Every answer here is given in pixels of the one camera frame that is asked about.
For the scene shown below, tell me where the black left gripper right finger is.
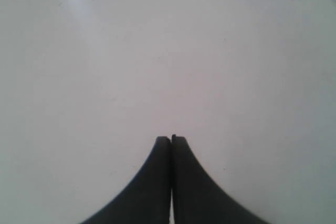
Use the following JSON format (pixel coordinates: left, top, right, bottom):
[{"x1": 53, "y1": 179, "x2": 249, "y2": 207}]
[{"x1": 171, "y1": 135, "x2": 266, "y2": 223}]

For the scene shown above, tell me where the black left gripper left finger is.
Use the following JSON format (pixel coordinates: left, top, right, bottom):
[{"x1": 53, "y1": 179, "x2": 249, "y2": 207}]
[{"x1": 83, "y1": 136, "x2": 172, "y2": 223}]

